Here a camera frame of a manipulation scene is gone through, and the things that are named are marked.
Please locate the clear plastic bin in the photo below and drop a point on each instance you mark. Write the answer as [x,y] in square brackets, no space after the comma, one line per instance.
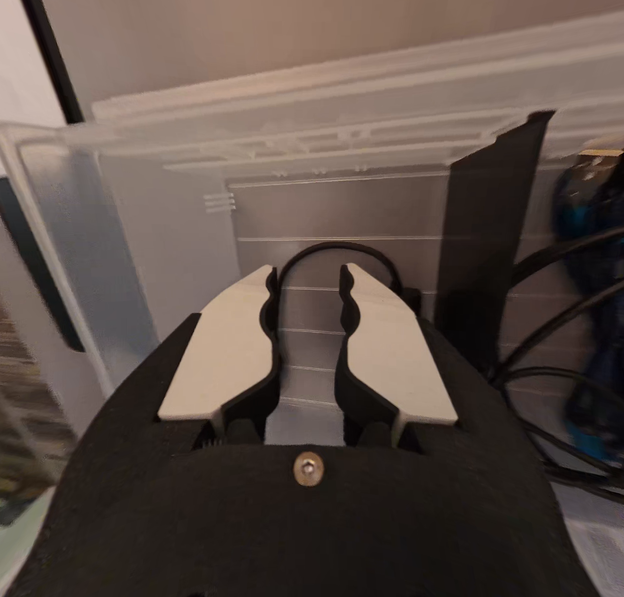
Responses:
[170,217]

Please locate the grey USB hub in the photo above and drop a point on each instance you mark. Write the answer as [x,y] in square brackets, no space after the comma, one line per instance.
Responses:
[336,245]

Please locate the black bin divider plate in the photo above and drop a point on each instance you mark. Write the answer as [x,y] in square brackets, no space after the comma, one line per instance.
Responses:
[482,241]

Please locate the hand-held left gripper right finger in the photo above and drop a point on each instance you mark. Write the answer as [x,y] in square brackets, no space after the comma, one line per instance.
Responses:
[395,363]

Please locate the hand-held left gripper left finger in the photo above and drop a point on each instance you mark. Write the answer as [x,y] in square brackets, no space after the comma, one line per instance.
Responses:
[219,363]

